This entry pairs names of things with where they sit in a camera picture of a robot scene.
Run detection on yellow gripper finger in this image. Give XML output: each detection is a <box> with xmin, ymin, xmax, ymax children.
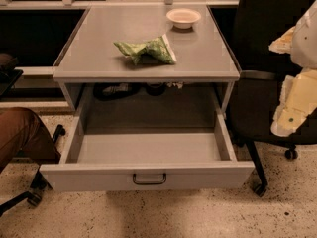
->
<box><xmin>270</xmin><ymin>68</ymin><xmax>317</xmax><ymax>137</ymax></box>
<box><xmin>268</xmin><ymin>27</ymin><xmax>294</xmax><ymax>54</ymax></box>

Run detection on black drawer handle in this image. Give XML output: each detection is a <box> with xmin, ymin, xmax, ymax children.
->
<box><xmin>133</xmin><ymin>174</ymin><xmax>167</xmax><ymax>185</ymax></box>

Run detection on black office chair right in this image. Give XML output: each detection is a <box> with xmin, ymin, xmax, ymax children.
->
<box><xmin>227</xmin><ymin>0</ymin><xmax>317</xmax><ymax>195</ymax></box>

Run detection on brown trouser leg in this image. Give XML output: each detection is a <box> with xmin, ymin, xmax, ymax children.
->
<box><xmin>0</xmin><ymin>107</ymin><xmax>61</xmax><ymax>173</ymax></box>

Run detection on grey drawer cabinet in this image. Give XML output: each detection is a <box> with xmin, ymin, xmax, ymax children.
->
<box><xmin>53</xmin><ymin>3</ymin><xmax>239</xmax><ymax>110</ymax></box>

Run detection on white bowl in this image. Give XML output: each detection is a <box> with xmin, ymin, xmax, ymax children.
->
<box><xmin>166</xmin><ymin>8</ymin><xmax>201</xmax><ymax>29</ymax></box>

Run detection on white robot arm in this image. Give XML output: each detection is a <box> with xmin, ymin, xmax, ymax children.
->
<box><xmin>268</xmin><ymin>1</ymin><xmax>317</xmax><ymax>137</ymax></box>

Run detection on grey top drawer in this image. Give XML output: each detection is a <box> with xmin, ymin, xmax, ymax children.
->
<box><xmin>40</xmin><ymin>84</ymin><xmax>254</xmax><ymax>191</ymax></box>

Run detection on green chip bag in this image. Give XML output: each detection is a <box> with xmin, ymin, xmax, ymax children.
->
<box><xmin>114</xmin><ymin>35</ymin><xmax>177</xmax><ymax>65</ymax></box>

